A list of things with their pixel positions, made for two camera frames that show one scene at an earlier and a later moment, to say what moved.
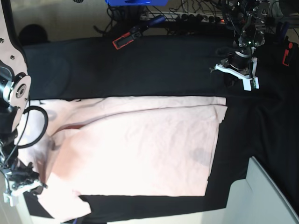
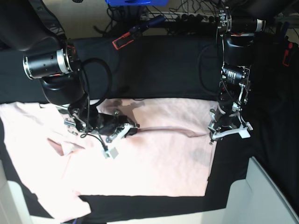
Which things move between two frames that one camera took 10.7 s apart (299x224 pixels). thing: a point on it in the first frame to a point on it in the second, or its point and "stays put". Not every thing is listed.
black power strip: (185, 17) stays put
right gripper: (243, 61) to (223, 124)
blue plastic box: (137, 3) stays put
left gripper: (23, 178) to (115, 127)
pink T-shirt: (130, 146) stays put
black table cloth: (262, 123) stays put
